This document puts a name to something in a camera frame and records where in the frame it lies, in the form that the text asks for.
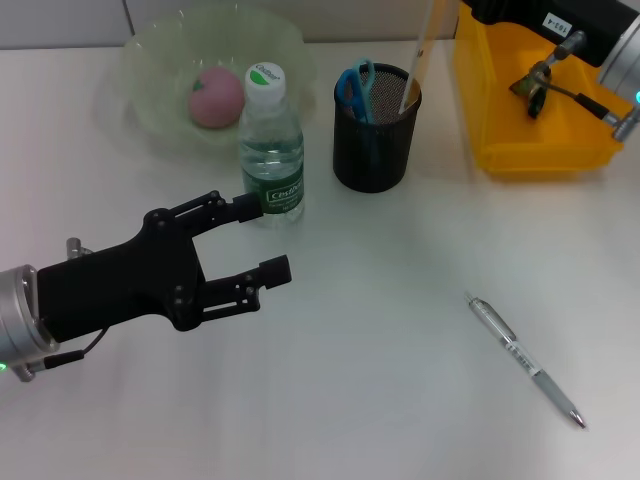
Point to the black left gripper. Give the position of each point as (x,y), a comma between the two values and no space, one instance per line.
(125,285)

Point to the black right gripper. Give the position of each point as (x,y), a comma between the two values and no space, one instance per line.
(525,12)

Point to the green plastic wrapper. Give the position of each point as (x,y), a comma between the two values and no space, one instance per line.
(532,92)

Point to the clear green-label water bottle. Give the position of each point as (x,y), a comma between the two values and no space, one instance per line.
(272,150)

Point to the clear plastic ruler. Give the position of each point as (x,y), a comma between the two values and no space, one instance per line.
(420,50)

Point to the pink toy peach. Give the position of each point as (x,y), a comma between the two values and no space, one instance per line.
(217,100)

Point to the blue scissors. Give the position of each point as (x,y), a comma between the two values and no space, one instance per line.
(350,92)

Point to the grey clear ballpoint pen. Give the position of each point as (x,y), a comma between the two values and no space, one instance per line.
(545,382)

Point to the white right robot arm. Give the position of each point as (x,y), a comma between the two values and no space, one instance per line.
(625,60)

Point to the black mesh pen holder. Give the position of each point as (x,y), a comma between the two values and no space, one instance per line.
(372,165)

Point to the yellow plastic bin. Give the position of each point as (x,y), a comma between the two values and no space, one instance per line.
(500,125)

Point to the translucent green plastic bowl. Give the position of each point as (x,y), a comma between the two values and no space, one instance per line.
(150,75)

